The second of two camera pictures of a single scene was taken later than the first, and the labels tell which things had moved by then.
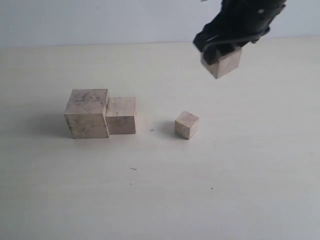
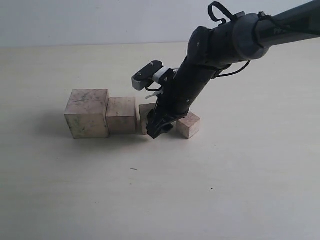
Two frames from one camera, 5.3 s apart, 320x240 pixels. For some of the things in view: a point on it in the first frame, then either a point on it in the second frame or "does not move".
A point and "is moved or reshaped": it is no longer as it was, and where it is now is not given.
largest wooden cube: (86, 113) does not move
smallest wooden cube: (186, 125) does not move
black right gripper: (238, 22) to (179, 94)
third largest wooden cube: (224, 65) is moved or reshaped
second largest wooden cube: (121, 117) does not move
